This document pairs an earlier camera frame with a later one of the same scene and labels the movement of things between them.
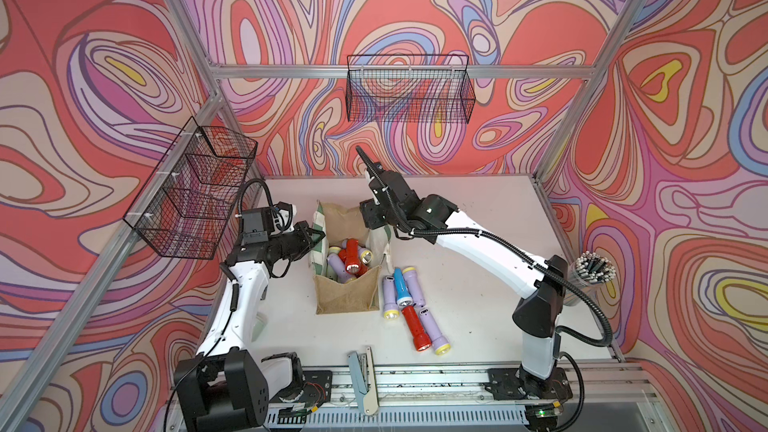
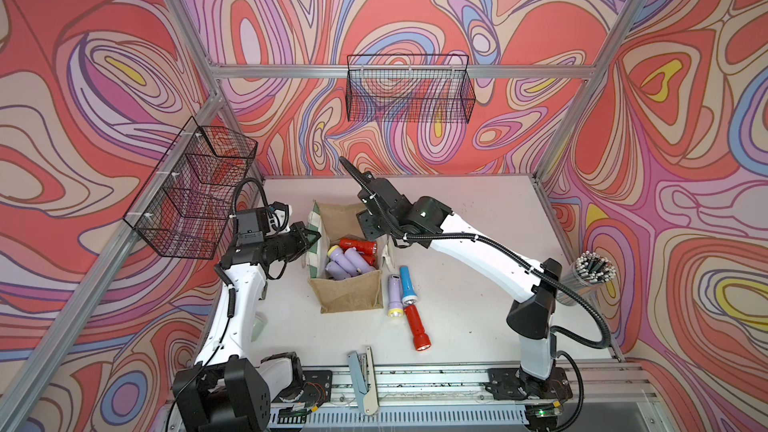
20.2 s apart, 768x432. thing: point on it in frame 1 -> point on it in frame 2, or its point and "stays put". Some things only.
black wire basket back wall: x=410 y=88 stays put
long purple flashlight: x=440 y=345 -> x=338 y=256
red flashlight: x=352 y=256 -> x=366 y=249
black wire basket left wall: x=186 y=207 stays put
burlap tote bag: x=332 y=224 stays put
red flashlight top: x=363 y=268 -> x=369 y=253
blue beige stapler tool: x=363 y=373 stays put
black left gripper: x=302 y=232 stays put
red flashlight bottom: x=421 y=340 stays put
